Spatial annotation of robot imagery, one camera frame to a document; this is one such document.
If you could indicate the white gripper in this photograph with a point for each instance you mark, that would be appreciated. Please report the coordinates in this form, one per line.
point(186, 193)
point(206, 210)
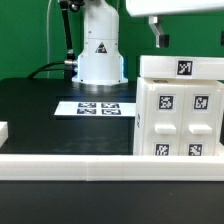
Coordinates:
point(137, 8)

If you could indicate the white cabinet top block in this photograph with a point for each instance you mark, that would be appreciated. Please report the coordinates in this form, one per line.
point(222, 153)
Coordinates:
point(199, 68)

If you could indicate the white cabinet door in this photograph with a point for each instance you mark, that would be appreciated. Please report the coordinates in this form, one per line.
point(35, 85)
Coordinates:
point(162, 120)
point(200, 118)

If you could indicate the white cabinet body box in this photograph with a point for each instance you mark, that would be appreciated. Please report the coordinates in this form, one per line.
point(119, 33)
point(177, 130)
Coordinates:
point(143, 85)

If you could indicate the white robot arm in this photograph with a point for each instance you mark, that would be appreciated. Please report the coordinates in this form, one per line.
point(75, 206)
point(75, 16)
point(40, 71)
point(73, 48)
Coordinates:
point(100, 62)

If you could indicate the black camera stand pole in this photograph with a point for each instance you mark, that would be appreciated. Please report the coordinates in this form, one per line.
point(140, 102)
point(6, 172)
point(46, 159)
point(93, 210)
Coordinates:
point(70, 62)

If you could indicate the white marker base plate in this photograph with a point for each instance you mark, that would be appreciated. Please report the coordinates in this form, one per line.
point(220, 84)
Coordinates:
point(100, 109)

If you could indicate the white U-shaped fence frame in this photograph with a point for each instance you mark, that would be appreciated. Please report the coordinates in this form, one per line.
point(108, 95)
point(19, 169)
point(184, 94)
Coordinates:
point(110, 168)

